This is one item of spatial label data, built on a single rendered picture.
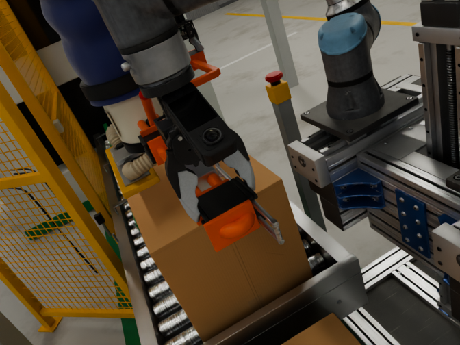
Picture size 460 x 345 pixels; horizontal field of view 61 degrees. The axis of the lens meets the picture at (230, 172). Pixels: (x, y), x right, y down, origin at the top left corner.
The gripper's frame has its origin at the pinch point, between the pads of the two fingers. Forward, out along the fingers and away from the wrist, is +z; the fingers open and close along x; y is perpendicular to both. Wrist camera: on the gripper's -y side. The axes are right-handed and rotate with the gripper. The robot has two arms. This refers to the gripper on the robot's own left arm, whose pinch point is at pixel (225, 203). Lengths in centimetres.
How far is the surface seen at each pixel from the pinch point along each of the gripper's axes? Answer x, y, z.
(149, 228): 15, 46, 27
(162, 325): 29, 52, 66
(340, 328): -17, 17, 67
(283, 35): -167, 310, 72
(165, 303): 25, 61, 67
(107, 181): 32, 169, 62
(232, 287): 3, 36, 52
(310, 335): -10, 20, 67
